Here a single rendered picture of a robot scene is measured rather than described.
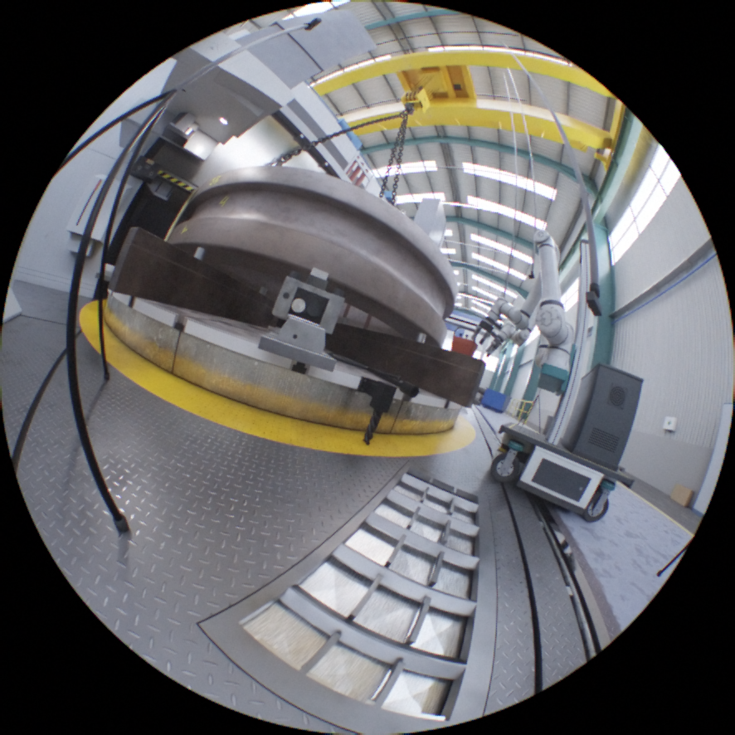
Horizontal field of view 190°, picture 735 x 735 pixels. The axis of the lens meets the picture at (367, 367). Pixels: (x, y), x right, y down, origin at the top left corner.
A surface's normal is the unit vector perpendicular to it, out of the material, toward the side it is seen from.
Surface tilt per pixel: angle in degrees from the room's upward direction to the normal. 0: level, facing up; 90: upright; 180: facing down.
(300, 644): 5
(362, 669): 5
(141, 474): 0
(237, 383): 90
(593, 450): 90
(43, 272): 90
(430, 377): 90
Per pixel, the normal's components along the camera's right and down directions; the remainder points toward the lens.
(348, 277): 0.41, 0.20
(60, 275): 0.84, 0.33
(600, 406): -0.66, -0.20
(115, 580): 0.34, -0.94
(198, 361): 0.20, 0.13
